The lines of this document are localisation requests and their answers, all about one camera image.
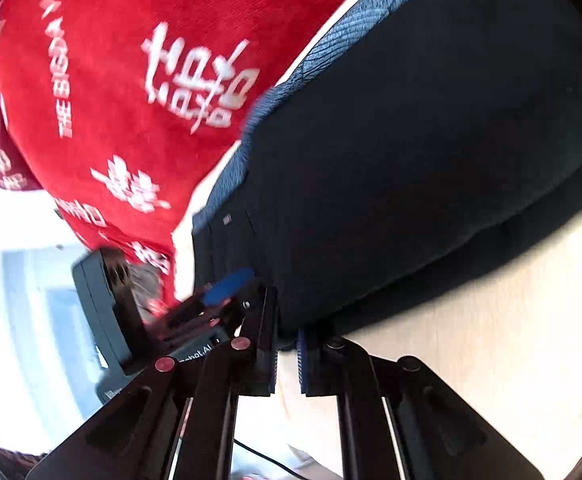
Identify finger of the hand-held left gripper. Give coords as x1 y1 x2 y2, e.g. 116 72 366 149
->
163 266 264 342

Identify black pants with blue waistband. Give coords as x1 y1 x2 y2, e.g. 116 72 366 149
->
191 0 582 352

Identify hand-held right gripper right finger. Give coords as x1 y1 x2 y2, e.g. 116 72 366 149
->
296 324 546 480

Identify peach towel mat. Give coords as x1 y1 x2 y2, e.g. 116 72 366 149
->
171 0 582 480

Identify red printed blanket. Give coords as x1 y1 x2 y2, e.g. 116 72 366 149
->
0 0 388 312

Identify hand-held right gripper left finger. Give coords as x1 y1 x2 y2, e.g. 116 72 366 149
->
25 286 279 480

